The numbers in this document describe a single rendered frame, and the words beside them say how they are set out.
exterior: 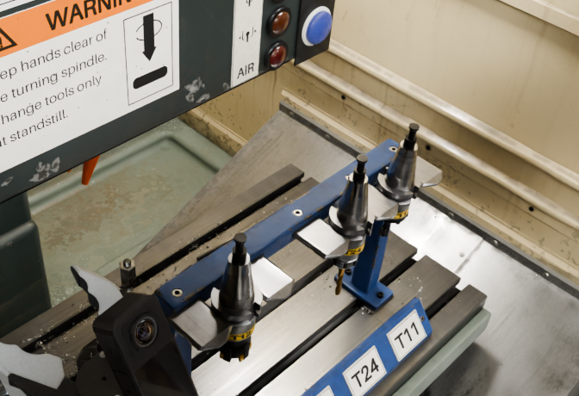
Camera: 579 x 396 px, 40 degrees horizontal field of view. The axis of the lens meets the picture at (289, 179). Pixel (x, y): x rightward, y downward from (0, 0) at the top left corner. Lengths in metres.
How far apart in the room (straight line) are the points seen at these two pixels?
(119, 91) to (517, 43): 0.99
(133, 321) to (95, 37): 0.20
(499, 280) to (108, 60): 1.21
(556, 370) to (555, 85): 0.53
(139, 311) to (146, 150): 1.64
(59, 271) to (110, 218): 0.20
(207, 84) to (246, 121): 1.43
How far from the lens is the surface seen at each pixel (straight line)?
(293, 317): 1.39
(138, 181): 2.12
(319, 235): 1.08
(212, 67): 0.62
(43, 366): 0.66
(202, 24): 0.59
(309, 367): 1.33
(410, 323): 1.36
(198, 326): 0.97
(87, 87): 0.55
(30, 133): 0.54
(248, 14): 0.62
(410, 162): 1.14
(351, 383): 1.27
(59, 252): 1.95
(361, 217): 1.09
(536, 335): 1.61
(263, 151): 1.86
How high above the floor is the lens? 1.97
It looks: 41 degrees down
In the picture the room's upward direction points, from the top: 6 degrees clockwise
